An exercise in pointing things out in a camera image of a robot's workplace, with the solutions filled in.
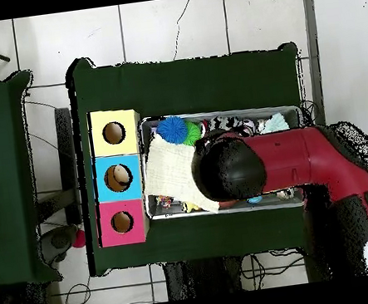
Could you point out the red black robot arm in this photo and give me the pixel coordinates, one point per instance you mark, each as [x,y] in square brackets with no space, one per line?
[289,161]

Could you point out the wooden box with three holes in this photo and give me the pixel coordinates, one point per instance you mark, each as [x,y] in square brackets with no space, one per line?
[135,188]

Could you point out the clear mesh bin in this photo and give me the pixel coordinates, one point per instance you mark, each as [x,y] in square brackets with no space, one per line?
[154,209]

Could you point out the small green spiky ball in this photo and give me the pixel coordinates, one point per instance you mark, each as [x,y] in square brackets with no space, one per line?
[193,135]

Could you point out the cream waffle cloth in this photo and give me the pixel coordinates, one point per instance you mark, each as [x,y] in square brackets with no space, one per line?
[169,170]

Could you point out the blue spiky ball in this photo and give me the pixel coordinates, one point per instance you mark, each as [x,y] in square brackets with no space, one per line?
[171,130]

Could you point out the yellow toy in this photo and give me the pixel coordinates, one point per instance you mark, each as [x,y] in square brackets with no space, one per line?
[189,207]

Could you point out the dark green table cloth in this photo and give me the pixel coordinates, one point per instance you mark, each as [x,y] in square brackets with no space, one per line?
[195,86]

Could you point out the globe print ball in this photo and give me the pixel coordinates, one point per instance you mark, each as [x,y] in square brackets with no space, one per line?
[254,200]

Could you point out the mint waffle cloth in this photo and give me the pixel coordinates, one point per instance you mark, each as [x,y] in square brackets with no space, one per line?
[276,124]

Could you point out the small red ball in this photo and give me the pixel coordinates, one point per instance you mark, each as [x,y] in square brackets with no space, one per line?
[78,239]

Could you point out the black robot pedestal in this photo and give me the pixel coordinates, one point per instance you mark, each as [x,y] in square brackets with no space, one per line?
[204,278]

